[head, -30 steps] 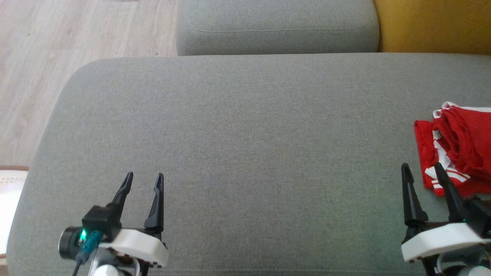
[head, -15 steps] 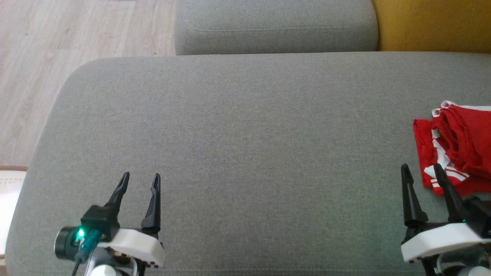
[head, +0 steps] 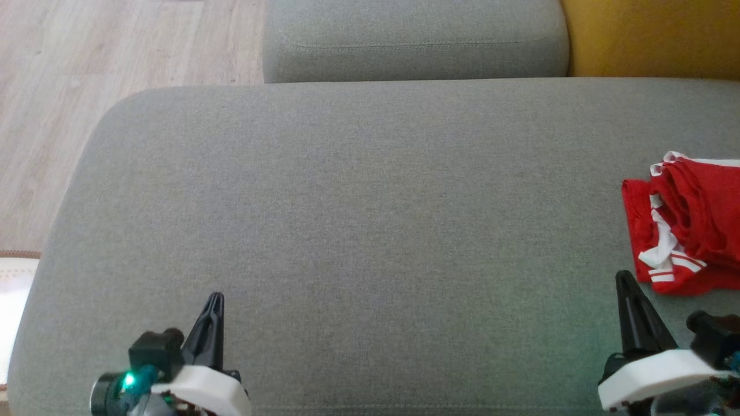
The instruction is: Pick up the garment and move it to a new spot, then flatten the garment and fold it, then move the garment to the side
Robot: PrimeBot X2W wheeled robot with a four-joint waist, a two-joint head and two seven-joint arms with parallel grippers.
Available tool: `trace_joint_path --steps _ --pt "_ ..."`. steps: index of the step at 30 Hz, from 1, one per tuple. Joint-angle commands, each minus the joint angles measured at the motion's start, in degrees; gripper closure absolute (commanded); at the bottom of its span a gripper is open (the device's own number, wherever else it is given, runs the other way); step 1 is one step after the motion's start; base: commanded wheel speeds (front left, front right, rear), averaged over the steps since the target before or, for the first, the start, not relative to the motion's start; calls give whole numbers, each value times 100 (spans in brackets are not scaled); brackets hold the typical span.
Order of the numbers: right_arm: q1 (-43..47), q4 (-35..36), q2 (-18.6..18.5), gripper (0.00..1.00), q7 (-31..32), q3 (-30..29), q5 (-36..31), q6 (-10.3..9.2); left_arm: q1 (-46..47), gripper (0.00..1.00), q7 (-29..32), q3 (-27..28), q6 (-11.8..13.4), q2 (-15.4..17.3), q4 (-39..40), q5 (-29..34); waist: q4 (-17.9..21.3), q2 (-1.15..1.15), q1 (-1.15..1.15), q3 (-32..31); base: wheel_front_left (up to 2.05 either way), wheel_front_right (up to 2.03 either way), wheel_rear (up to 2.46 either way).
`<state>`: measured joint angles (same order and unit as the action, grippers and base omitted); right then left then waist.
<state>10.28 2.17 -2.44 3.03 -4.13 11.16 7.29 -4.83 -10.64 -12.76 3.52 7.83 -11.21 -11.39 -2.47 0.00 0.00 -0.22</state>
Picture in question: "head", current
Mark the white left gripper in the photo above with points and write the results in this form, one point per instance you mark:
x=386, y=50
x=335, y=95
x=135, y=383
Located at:
x=208, y=393

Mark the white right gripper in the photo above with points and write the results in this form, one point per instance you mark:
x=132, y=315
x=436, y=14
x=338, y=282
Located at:
x=653, y=375

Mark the red Bulls 23 jersey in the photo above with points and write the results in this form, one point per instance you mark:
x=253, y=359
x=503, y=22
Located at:
x=636, y=219

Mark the red shorts with white stripe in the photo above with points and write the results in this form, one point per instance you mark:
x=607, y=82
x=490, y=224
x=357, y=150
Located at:
x=711, y=202

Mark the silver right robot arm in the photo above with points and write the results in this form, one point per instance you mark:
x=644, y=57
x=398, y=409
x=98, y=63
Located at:
x=694, y=404

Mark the white rug with brown edge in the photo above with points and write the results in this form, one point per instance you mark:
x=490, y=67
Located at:
x=14, y=300

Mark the yellow sofa backrest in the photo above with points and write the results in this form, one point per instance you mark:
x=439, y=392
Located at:
x=653, y=34

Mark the small grey sofa cushion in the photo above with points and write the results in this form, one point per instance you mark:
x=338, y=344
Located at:
x=416, y=34

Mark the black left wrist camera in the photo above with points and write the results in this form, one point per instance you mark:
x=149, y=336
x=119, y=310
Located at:
x=153, y=352

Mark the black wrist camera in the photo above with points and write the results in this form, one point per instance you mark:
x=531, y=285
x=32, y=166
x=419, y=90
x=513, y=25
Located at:
x=153, y=352
x=714, y=338

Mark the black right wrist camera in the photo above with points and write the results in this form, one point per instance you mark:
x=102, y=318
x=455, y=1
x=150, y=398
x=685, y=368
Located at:
x=714, y=338

